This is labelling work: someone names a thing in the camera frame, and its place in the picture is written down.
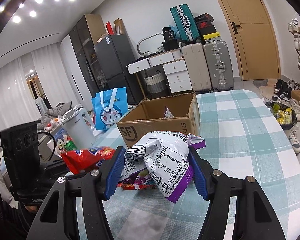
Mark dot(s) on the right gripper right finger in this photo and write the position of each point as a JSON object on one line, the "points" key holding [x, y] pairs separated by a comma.
{"points": [[255, 217]]}

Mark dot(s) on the red chocolate snack bag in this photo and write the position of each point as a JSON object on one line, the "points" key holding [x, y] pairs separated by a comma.
{"points": [[87, 159]]}

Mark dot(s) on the red cone snack bag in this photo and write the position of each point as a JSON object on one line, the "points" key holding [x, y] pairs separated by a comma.
{"points": [[138, 181]]}

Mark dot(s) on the white purple snack bag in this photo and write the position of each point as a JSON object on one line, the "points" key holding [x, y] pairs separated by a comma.
{"points": [[164, 155]]}

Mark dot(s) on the white noodle snack bag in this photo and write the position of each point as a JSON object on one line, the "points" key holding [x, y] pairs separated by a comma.
{"points": [[168, 114]]}

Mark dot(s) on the left hand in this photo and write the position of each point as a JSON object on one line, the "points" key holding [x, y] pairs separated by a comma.
{"points": [[32, 208]]}

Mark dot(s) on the plaid tablecloth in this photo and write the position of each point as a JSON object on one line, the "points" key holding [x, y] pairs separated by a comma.
{"points": [[242, 139]]}

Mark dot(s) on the SF cardboard box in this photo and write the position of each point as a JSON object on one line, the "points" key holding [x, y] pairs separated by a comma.
{"points": [[148, 115]]}

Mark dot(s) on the blue Doraemon tote bag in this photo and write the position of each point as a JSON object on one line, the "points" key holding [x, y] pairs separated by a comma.
{"points": [[109, 106]]}

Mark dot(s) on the black trash bin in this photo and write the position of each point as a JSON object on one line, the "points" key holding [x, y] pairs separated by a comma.
{"points": [[284, 115]]}

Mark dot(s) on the white drawer desk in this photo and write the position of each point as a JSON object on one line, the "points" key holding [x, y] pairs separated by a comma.
{"points": [[174, 67]]}

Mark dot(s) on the woven basket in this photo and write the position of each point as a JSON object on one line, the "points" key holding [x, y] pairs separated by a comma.
{"points": [[156, 83]]}

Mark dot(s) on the silver suitcase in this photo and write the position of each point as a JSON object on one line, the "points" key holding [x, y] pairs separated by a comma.
{"points": [[219, 65]]}

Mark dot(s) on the beige suitcase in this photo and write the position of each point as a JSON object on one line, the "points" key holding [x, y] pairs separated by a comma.
{"points": [[195, 60]]}

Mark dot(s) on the black refrigerator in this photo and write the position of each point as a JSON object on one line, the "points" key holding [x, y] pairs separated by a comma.
{"points": [[114, 54]]}

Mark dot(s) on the black bag on desk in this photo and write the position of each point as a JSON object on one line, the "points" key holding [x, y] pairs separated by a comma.
{"points": [[171, 38]]}

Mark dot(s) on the wooden door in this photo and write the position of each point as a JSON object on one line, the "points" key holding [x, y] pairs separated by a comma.
{"points": [[253, 37]]}

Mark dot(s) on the dark glass cabinet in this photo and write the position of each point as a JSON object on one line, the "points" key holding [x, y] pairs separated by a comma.
{"points": [[84, 36]]}

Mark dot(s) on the stacked shoe boxes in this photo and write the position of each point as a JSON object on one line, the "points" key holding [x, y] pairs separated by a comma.
{"points": [[206, 28]]}

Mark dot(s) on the teal suitcase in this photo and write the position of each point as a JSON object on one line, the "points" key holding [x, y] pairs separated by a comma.
{"points": [[185, 23]]}

